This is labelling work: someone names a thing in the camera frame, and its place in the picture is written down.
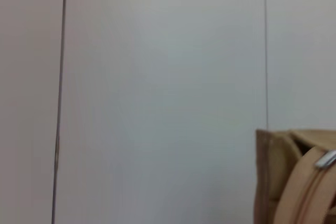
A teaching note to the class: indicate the silver metal zipper pull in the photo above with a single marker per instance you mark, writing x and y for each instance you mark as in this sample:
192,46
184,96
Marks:
326,159

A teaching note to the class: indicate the khaki canvas food bag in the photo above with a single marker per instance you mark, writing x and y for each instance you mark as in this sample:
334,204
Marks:
283,182

